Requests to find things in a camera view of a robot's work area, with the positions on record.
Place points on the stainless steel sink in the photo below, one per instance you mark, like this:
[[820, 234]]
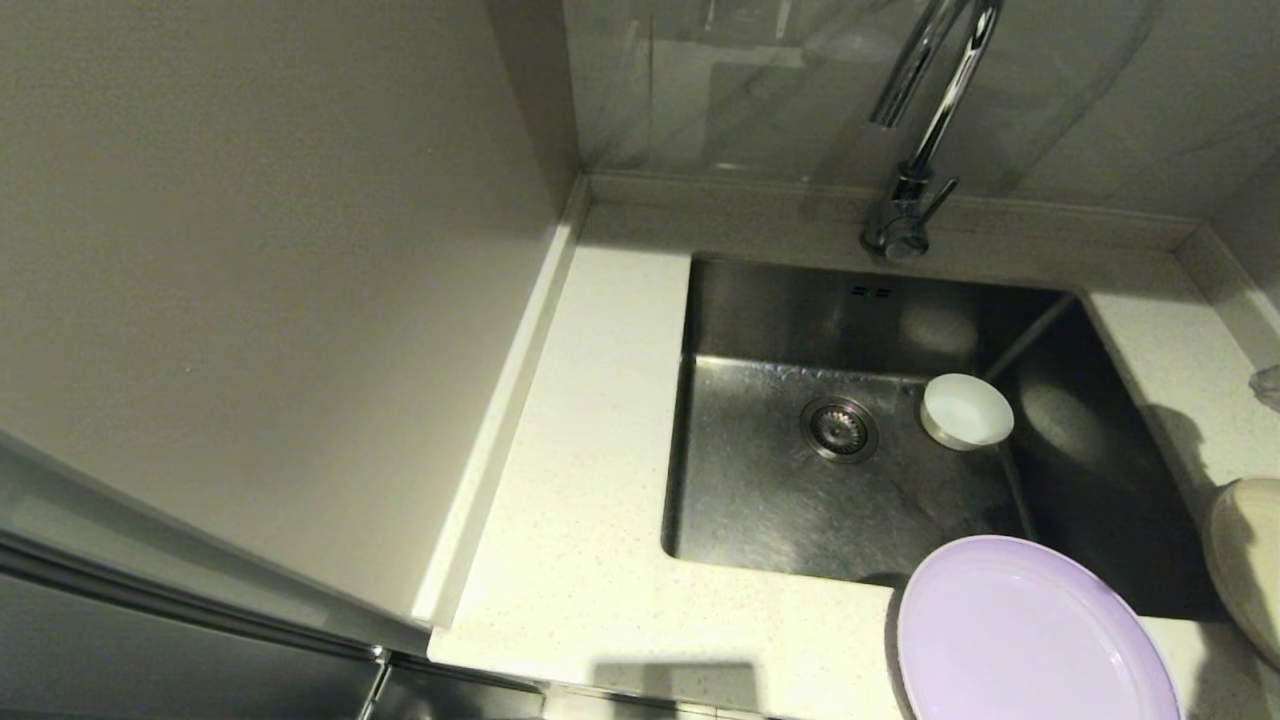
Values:
[[800, 510]]

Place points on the lilac round plate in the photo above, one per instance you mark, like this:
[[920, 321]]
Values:
[[1020, 640]]

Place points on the small white bowl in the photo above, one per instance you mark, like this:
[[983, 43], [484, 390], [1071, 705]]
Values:
[[968, 412]]

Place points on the chrome gooseneck faucet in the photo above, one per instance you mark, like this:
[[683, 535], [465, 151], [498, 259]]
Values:
[[905, 215]]

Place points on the beige round plate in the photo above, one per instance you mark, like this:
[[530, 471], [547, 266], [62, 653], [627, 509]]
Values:
[[1250, 560]]

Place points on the grey metal cabinet front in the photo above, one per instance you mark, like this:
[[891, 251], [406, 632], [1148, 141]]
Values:
[[150, 640]]

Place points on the white-padded right gripper finger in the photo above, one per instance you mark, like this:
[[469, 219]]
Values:
[[1270, 388]]

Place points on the round metal drain strainer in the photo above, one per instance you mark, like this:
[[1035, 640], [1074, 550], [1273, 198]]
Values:
[[839, 429]]

